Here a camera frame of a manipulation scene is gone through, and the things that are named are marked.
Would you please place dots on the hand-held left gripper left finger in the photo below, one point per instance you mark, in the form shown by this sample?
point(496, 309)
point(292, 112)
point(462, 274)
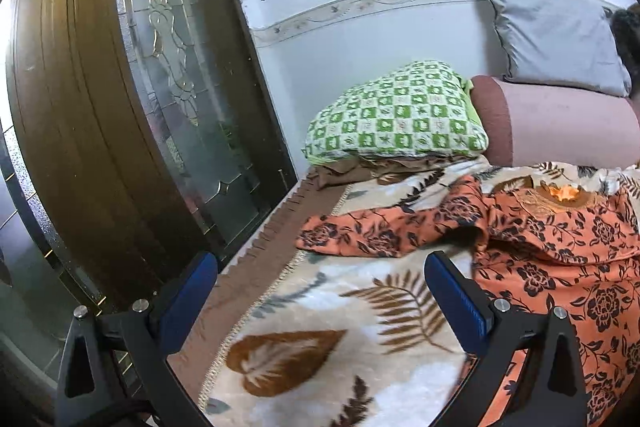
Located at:
point(186, 302)

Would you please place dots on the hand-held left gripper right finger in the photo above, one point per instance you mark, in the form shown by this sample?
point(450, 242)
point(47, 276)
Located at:
point(457, 302)

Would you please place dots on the orange floral garment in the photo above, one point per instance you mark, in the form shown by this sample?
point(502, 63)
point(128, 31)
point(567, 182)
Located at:
point(545, 247)

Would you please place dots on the leaf print blanket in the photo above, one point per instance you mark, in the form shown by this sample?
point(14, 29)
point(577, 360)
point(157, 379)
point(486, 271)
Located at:
point(345, 337)

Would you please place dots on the brown wooden door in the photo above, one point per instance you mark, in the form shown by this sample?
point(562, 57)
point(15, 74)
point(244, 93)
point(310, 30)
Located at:
point(85, 132)

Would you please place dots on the green checkered pillow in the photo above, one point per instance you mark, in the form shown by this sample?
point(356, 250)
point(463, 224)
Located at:
point(400, 112)

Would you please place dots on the pink brown bolster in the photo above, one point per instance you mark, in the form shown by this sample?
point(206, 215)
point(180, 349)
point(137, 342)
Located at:
point(565, 127)

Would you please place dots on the decorative glass door panel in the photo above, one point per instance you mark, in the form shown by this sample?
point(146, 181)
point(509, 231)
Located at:
point(195, 77)

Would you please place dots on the grey cushion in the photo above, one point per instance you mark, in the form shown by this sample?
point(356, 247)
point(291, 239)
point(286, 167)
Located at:
point(555, 37)

